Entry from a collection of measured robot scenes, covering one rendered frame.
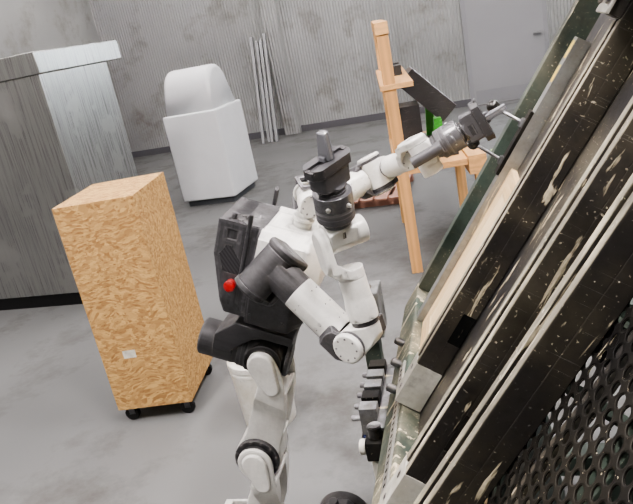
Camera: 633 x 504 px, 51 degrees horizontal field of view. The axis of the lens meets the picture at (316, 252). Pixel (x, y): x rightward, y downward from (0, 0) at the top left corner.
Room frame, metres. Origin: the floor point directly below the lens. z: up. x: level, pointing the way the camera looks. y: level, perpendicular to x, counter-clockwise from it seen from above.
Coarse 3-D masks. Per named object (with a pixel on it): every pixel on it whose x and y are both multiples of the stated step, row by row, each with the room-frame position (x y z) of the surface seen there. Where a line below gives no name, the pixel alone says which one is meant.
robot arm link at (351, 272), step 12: (312, 240) 1.43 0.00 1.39; (324, 240) 1.38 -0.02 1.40; (324, 252) 1.38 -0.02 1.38; (324, 264) 1.39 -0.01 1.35; (336, 264) 1.38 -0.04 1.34; (348, 264) 1.45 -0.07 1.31; (360, 264) 1.42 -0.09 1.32; (336, 276) 1.38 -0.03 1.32; (348, 276) 1.38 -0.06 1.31; (360, 276) 1.39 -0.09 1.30
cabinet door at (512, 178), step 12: (504, 180) 1.84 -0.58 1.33; (516, 180) 1.71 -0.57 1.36; (504, 192) 1.76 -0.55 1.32; (492, 204) 1.83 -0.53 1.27; (504, 204) 1.69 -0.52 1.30; (492, 216) 1.76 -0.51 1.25; (480, 228) 1.82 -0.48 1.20; (480, 240) 1.75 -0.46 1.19; (468, 252) 1.82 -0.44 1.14; (456, 264) 1.88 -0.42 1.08; (468, 264) 1.73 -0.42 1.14; (456, 276) 1.80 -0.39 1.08; (444, 288) 1.87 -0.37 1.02; (444, 300) 1.79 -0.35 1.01; (432, 312) 1.86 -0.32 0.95; (432, 324) 1.78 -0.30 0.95
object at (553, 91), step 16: (576, 48) 1.79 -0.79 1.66; (560, 64) 1.82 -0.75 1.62; (576, 64) 1.79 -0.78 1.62; (560, 80) 1.80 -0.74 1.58; (544, 96) 1.81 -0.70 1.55; (560, 96) 1.80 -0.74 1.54; (544, 112) 1.81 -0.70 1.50; (528, 128) 1.83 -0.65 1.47; (528, 144) 1.83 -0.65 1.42; (512, 160) 1.84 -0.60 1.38; (496, 176) 1.88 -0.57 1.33; (496, 192) 1.85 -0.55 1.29; (480, 208) 1.87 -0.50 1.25; (464, 240) 1.88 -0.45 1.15; (448, 272) 1.90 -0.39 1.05; (432, 288) 1.94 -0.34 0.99; (432, 304) 1.91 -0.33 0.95
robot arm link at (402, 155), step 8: (416, 136) 1.87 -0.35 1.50; (424, 136) 1.88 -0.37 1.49; (400, 144) 1.93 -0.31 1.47; (408, 144) 1.87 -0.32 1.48; (416, 144) 1.86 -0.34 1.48; (400, 152) 1.92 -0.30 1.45; (408, 152) 1.96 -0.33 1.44; (400, 160) 1.94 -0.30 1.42; (408, 160) 1.95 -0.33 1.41; (400, 168) 1.96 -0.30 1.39; (408, 168) 1.94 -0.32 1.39
